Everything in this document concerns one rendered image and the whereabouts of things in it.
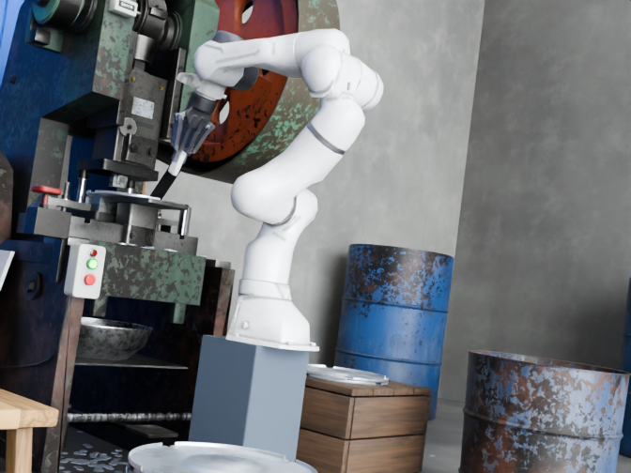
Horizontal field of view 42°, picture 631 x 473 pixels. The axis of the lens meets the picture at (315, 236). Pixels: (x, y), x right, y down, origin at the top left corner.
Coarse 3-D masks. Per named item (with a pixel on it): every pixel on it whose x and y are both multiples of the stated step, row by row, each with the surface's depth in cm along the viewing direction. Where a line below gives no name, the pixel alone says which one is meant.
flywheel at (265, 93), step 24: (216, 0) 292; (240, 0) 281; (264, 0) 272; (288, 0) 257; (240, 24) 279; (264, 24) 270; (288, 24) 255; (264, 72) 280; (240, 96) 274; (264, 96) 265; (216, 120) 284; (240, 120) 272; (264, 120) 257; (216, 144) 274; (240, 144) 264
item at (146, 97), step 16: (144, 80) 247; (160, 80) 251; (128, 96) 243; (144, 96) 247; (160, 96) 251; (128, 112) 243; (144, 112) 247; (160, 112) 251; (112, 128) 243; (128, 128) 241; (144, 128) 247; (160, 128) 251; (96, 144) 249; (112, 144) 242; (128, 144) 241; (144, 144) 244; (128, 160) 242; (144, 160) 244
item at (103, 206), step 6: (90, 198) 246; (96, 198) 244; (102, 198) 243; (90, 204) 246; (96, 204) 243; (102, 204) 243; (108, 204) 244; (114, 204) 245; (96, 210) 243; (102, 210) 243; (108, 210) 244; (114, 210) 245
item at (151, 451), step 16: (144, 448) 130; (160, 448) 133; (192, 448) 136; (208, 448) 138; (224, 448) 139; (240, 448) 140; (144, 464) 120; (160, 464) 121; (176, 464) 123; (192, 464) 122; (208, 464) 123; (224, 464) 124; (240, 464) 126; (256, 464) 127; (272, 464) 132; (288, 464) 133; (304, 464) 133
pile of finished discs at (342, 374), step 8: (312, 368) 241; (320, 368) 238; (328, 368) 241; (336, 368) 251; (344, 368) 251; (312, 376) 224; (320, 376) 223; (328, 376) 223; (336, 376) 222; (344, 376) 228; (352, 376) 231; (360, 376) 234; (368, 376) 238; (376, 376) 241; (384, 376) 241; (360, 384) 224; (368, 384) 225; (376, 384) 229; (384, 384) 230
